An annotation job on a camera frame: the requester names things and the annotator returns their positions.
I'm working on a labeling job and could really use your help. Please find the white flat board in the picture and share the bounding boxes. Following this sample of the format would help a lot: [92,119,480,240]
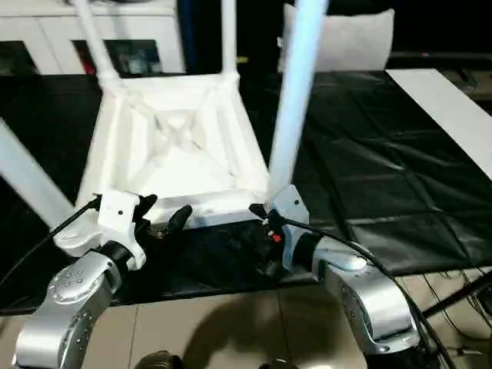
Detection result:
[385,68,492,174]

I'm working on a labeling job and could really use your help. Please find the white plastic table top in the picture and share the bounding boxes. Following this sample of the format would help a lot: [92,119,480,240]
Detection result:
[52,73,272,258]

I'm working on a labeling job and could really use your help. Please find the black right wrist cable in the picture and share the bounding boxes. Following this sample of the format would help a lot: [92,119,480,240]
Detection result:
[274,214,458,369]

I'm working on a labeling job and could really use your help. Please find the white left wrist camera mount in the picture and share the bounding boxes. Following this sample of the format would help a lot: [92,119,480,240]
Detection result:
[95,190,147,270]

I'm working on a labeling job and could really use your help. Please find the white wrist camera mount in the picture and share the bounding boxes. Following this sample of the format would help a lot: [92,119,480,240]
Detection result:
[268,185,311,270]
[95,190,147,270]

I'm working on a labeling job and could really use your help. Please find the black sofa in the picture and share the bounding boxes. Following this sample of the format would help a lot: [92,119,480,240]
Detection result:
[180,0,492,74]

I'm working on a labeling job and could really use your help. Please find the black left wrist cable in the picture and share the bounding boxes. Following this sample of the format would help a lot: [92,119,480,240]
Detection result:
[0,195,103,288]

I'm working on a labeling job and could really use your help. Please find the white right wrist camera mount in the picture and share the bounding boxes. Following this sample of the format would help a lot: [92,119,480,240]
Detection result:
[268,185,311,270]

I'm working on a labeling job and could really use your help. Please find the black work mat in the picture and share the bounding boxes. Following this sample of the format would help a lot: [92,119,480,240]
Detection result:
[0,68,492,316]

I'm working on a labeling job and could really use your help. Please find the black table frame leg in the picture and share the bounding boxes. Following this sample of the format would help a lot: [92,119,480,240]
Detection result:
[422,274,492,318]

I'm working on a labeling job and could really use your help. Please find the light grey pillow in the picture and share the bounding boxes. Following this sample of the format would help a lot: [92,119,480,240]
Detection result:
[278,3,396,74]

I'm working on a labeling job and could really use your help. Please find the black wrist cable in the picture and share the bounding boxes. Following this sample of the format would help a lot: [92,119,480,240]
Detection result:
[0,195,103,288]
[274,214,458,369]

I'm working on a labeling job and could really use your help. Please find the white cabinet with glass doors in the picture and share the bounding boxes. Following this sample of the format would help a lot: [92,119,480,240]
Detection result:
[0,0,188,76]

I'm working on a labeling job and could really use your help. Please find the small red bottle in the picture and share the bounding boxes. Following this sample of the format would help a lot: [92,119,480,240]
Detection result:
[78,52,95,74]

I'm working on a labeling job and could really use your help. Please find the grey metal frame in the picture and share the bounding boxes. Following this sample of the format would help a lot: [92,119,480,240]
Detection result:
[447,344,492,369]

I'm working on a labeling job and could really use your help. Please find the thin grey floor wires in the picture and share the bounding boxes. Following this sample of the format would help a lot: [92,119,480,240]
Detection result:
[422,268,492,339]

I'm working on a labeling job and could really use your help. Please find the white plastic table leg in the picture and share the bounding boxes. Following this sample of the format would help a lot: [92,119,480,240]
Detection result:
[219,0,240,84]
[72,0,124,91]
[0,117,76,231]
[267,0,331,203]

